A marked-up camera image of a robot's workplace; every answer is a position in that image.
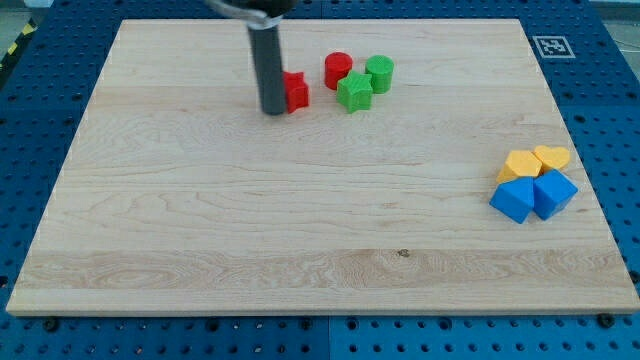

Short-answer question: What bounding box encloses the yellow heart block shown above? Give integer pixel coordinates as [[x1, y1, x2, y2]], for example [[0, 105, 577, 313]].
[[533, 145, 571, 174]]

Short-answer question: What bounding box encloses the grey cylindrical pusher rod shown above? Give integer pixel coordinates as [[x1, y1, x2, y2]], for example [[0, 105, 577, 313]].
[[248, 26, 287, 116]]

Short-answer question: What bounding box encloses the green star block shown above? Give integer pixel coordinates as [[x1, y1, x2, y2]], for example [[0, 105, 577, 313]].
[[336, 70, 373, 113]]

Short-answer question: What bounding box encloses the blue cube block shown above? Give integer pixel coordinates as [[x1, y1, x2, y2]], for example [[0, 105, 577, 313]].
[[533, 170, 578, 220]]

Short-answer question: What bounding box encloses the yellow pentagon block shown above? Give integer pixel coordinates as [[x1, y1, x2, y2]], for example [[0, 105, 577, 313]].
[[496, 150, 542, 184]]

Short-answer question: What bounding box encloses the red star block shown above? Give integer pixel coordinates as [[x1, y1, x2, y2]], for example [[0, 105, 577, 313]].
[[283, 72, 309, 114]]

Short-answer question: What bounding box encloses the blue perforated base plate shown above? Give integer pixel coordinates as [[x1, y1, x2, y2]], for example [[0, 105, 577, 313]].
[[1, 0, 639, 359]]

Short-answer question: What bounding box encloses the blue pentagon block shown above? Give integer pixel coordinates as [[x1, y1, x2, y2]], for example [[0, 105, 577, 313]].
[[489, 177, 534, 224]]

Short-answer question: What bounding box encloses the dark robot end effector mount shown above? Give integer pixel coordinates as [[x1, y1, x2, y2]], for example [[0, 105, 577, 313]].
[[204, 0, 298, 28]]

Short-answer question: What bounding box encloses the green cylinder block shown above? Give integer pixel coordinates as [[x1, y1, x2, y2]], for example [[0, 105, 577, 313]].
[[365, 55, 395, 94]]

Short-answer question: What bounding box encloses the red cylinder block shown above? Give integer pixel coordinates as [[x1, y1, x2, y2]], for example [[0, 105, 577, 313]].
[[324, 52, 353, 90]]

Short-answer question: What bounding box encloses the light wooden board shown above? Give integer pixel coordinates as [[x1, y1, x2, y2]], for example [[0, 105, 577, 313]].
[[7, 19, 639, 317]]

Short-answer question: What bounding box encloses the white fiducial marker tag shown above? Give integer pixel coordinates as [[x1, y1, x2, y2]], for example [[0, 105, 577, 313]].
[[532, 35, 575, 59]]

